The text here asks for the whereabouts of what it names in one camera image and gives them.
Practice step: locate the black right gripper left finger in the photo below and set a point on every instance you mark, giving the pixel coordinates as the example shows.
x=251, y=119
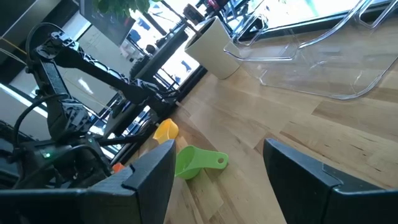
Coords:
x=93, y=205

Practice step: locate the white plant pot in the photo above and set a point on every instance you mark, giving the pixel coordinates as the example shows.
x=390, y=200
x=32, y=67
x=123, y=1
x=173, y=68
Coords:
x=211, y=49

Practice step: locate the clear plastic basket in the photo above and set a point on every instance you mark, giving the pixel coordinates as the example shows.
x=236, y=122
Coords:
x=326, y=56

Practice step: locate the green plastic measuring cup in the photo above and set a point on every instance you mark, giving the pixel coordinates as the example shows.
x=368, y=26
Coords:
x=192, y=160

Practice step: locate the black metal rig frame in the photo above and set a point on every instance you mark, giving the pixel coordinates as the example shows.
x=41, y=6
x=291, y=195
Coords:
x=158, y=57

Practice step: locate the orange plastic measuring cup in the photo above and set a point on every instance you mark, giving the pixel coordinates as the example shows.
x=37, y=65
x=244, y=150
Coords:
x=118, y=168

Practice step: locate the yellow plastic measuring cup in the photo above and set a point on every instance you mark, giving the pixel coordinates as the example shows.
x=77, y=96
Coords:
x=164, y=132

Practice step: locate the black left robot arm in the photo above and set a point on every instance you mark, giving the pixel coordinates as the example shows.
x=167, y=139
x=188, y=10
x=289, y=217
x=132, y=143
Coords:
x=59, y=93

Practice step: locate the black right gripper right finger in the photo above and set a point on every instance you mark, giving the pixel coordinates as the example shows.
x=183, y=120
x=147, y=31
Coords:
x=326, y=202

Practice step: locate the dark wall screen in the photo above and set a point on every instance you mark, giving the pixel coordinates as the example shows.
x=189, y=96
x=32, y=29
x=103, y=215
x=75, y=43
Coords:
x=105, y=21

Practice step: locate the green leafy plant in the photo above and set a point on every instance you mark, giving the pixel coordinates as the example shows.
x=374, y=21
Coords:
x=121, y=6

